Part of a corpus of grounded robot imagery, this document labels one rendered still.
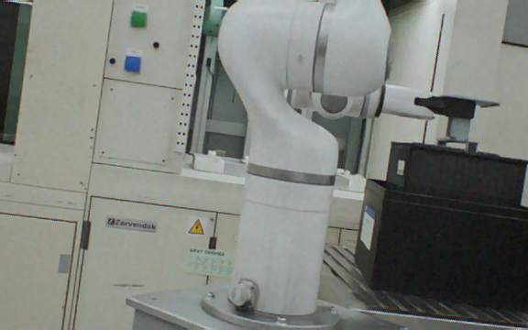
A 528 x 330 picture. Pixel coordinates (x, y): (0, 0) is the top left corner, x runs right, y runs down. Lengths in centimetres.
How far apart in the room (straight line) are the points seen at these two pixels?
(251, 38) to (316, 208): 23
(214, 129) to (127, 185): 92
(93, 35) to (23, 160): 32
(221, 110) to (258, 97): 163
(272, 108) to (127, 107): 78
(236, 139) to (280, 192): 165
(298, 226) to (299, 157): 9
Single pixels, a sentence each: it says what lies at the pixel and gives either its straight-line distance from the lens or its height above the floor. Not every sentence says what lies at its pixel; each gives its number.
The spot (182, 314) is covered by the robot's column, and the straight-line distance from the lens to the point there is 95.
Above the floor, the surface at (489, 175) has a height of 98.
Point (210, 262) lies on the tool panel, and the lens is 171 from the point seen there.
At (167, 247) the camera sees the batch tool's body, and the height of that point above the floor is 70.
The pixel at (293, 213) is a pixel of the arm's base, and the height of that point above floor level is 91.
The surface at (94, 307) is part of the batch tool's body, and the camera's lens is 174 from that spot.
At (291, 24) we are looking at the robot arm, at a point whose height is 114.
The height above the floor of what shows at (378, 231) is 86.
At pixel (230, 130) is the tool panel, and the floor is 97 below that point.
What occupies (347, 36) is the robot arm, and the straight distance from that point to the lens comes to 94.
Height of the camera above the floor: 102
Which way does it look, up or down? 3 degrees down
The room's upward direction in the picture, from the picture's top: 8 degrees clockwise
